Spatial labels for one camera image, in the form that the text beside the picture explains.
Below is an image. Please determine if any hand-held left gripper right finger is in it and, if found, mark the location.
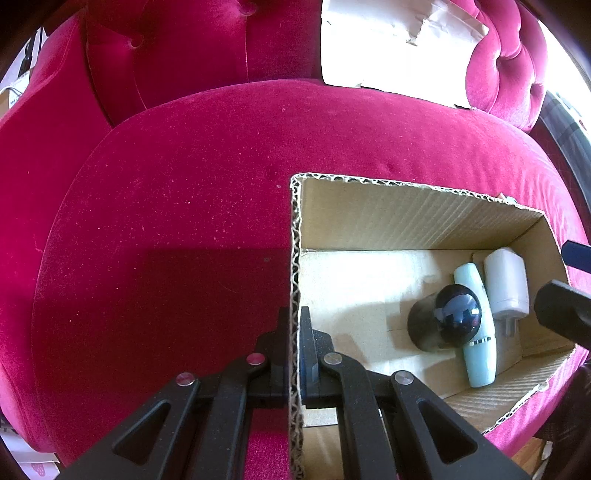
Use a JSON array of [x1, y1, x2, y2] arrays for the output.
[[300, 305, 532, 480]]

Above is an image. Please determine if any pale green tube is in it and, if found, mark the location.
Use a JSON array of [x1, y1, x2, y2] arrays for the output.
[[453, 263, 498, 388]]

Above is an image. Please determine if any black stick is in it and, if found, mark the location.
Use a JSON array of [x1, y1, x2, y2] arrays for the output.
[[21, 28, 47, 75]]

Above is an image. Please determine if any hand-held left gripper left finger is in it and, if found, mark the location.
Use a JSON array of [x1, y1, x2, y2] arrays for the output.
[[60, 308, 291, 480]]

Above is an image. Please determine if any red velvet tufted sofa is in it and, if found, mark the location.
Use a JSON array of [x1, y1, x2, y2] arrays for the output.
[[0, 0, 591, 480]]

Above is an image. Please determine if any cardboard box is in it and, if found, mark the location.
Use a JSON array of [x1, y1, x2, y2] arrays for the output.
[[288, 173, 578, 480]]

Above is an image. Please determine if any creased white paper sheet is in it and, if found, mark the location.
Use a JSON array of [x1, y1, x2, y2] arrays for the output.
[[320, 0, 490, 110]]

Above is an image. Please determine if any black glossy ball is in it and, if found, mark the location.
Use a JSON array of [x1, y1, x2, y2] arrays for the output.
[[407, 285, 483, 354]]

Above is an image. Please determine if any large white charger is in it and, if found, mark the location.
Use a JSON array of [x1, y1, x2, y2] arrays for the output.
[[483, 248, 530, 337]]

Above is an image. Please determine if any dark plaid blanket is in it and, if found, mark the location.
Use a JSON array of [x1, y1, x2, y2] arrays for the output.
[[536, 90, 591, 185]]

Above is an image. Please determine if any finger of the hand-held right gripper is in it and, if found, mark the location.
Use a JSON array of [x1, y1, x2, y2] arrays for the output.
[[534, 279, 591, 344], [561, 240, 591, 281]]

